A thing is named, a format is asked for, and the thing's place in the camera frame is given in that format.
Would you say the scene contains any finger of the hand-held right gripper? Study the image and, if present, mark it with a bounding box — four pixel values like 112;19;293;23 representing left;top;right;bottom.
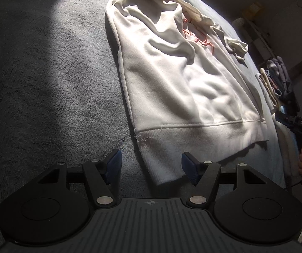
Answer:
278;105;290;119

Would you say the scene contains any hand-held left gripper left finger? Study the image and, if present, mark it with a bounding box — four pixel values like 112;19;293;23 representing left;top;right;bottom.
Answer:
37;149;122;208

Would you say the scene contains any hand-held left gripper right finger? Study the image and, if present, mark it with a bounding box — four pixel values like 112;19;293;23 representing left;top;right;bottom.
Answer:
182;152;266;208

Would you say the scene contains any white hoodie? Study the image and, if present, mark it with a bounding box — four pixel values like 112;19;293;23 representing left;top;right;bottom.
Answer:
105;0;270;186

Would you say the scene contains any pile of folded clothes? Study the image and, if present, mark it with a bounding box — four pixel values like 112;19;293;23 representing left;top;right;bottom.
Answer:
259;55;302;112

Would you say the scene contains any white folded cloth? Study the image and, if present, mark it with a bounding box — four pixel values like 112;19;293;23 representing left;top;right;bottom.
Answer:
275;122;301;180

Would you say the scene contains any white shelf rack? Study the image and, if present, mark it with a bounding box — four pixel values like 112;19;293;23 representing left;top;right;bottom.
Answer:
232;17;274;60

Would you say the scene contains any grey fleece blanket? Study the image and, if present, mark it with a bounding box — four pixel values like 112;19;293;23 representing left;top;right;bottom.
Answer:
0;0;287;217

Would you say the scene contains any yellow box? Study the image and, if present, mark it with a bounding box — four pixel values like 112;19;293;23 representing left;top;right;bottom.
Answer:
242;2;263;16

